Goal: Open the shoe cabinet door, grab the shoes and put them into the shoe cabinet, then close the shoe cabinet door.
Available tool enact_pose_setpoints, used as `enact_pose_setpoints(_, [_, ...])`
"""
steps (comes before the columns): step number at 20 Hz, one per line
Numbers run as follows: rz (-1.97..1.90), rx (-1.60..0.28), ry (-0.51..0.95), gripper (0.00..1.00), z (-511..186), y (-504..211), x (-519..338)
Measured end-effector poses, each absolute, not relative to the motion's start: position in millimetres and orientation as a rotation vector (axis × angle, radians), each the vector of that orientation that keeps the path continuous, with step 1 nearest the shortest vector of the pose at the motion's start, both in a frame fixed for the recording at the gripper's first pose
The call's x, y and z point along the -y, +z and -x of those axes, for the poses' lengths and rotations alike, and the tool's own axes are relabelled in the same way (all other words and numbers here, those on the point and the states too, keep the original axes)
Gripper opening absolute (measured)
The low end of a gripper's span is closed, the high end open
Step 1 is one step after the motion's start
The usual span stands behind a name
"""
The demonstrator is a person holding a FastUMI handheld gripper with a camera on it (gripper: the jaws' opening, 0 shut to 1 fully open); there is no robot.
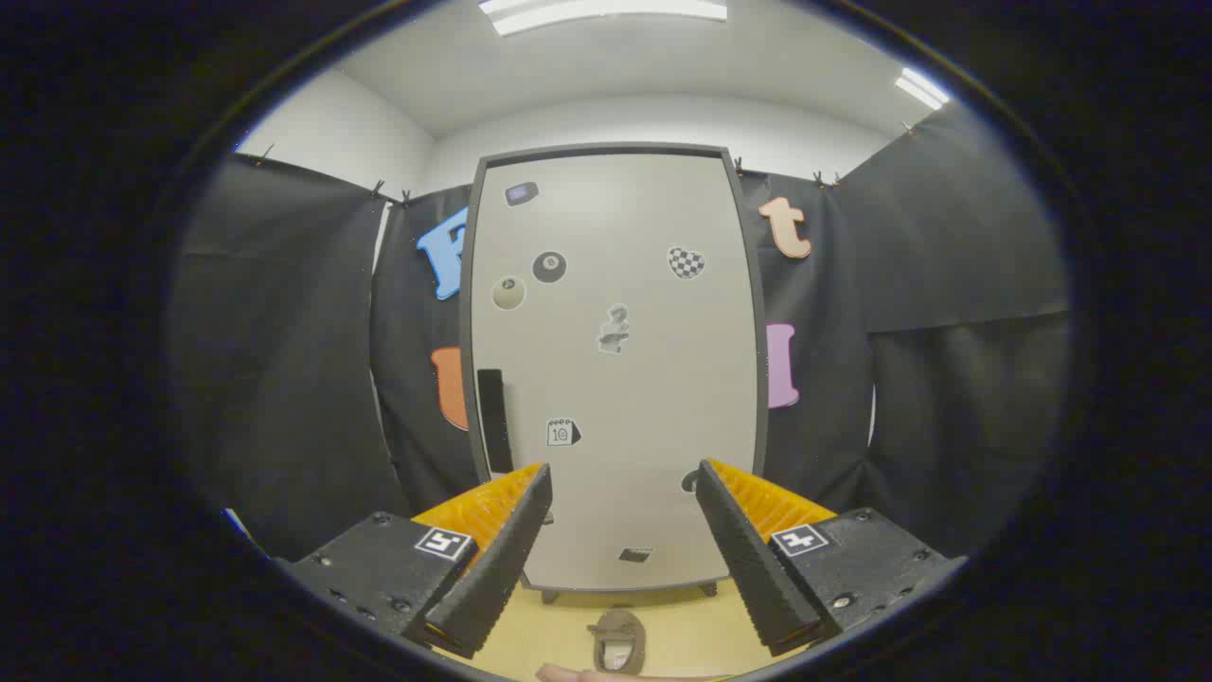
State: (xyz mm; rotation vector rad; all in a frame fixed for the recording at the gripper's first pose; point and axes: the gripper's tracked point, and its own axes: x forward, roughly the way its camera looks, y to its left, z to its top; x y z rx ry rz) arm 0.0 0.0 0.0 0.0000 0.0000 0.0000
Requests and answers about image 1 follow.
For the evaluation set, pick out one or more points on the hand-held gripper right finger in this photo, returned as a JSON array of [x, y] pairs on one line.
[[748, 559]]

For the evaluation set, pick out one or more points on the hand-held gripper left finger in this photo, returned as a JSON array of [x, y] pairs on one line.
[[502, 559]]

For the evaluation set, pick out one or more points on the brown fuzzy shoe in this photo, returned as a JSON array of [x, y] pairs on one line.
[[615, 625]]

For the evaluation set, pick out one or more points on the grey shoe cabinet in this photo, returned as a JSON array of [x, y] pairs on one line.
[[761, 398]]

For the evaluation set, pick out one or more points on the black backdrop cloth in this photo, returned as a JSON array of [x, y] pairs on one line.
[[284, 379]]

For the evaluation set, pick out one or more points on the small ceiling light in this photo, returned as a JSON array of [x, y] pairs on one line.
[[920, 88]]

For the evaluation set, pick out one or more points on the long ceiling light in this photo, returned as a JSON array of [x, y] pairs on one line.
[[606, 11]]

